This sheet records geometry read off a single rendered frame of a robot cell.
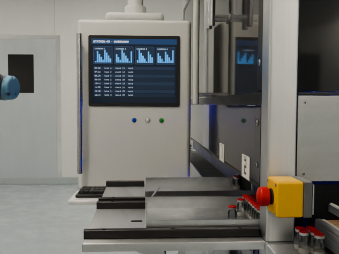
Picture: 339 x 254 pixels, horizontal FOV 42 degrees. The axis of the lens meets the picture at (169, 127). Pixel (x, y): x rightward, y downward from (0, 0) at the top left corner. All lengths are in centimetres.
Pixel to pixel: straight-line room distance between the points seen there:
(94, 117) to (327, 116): 119
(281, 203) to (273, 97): 23
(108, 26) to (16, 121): 486
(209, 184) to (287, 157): 69
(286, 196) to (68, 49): 589
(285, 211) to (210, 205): 43
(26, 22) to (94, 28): 484
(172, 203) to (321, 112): 51
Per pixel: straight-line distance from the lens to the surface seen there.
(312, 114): 100
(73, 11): 670
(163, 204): 129
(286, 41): 99
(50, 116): 662
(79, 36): 193
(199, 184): 163
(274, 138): 98
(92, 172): 199
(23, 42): 676
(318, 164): 102
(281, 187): 90
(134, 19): 200
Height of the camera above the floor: 118
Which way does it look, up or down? 3 degrees down
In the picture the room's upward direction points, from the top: straight up
